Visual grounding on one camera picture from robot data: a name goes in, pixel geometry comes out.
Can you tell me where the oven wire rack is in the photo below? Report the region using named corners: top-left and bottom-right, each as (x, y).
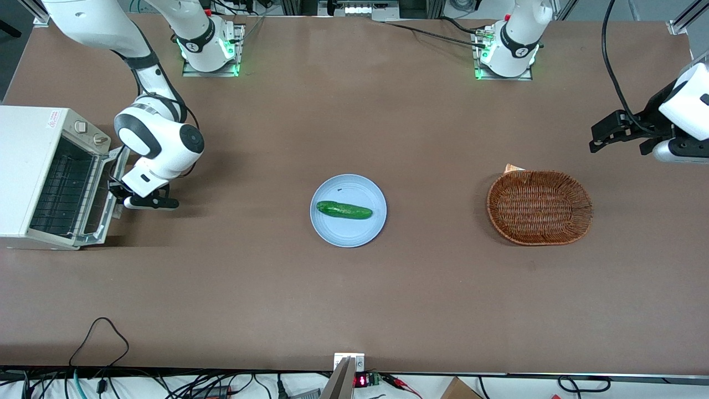
top-left (29, 137), bottom-right (96, 236)

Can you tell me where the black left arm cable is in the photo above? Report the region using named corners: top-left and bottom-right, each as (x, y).
top-left (602, 0), bottom-right (654, 136)

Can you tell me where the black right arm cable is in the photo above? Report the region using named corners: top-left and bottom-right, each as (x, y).
top-left (130, 25), bottom-right (200, 178)

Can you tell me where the brown wicker basket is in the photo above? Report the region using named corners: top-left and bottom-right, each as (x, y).
top-left (486, 170), bottom-right (594, 246)

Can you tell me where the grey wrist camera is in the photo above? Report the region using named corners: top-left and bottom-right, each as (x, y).
top-left (653, 139), bottom-right (709, 165)
top-left (123, 194), bottom-right (179, 211)

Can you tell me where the long black table cable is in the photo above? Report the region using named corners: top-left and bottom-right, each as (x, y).
top-left (382, 17), bottom-right (494, 50)

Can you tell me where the toaster oven glass door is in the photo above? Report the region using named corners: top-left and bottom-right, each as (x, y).
top-left (75, 145), bottom-right (132, 248)

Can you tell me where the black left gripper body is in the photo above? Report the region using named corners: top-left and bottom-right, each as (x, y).
top-left (629, 80), bottom-right (680, 157)

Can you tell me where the cardboard box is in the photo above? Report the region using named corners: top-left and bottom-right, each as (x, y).
top-left (440, 377), bottom-right (482, 399)

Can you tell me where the light blue round plate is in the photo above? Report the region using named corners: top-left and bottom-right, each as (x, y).
top-left (310, 174), bottom-right (387, 248)

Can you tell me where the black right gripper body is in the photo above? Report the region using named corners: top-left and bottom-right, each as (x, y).
top-left (108, 175), bottom-right (135, 202)

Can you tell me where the red clip lead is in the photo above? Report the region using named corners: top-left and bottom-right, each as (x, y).
top-left (383, 375), bottom-right (422, 397)

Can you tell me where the aluminium frame strut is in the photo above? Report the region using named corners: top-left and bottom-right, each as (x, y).
top-left (667, 0), bottom-right (709, 37)
top-left (21, 0), bottom-right (52, 27)

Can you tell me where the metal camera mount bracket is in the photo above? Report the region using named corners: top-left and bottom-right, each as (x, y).
top-left (320, 353), bottom-right (366, 399)

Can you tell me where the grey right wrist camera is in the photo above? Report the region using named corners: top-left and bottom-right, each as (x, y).
top-left (123, 194), bottom-right (179, 211)

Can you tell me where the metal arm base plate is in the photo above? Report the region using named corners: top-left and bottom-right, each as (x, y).
top-left (182, 23), bottom-right (246, 78)
top-left (472, 28), bottom-right (535, 81)

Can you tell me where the white toaster oven body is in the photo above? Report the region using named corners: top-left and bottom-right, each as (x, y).
top-left (0, 105), bottom-right (114, 251)

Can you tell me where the green cucumber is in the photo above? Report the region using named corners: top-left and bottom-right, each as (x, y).
top-left (316, 201), bottom-right (373, 220)

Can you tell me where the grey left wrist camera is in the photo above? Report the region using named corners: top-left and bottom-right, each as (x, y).
top-left (653, 139), bottom-right (709, 165)

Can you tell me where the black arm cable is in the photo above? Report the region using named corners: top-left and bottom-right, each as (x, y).
top-left (130, 25), bottom-right (200, 178)
top-left (602, 0), bottom-right (654, 136)

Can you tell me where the black coiled floor cable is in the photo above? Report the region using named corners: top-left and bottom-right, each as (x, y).
top-left (557, 376), bottom-right (611, 393)

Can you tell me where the black looped table cable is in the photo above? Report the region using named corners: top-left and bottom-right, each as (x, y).
top-left (69, 317), bottom-right (130, 367)

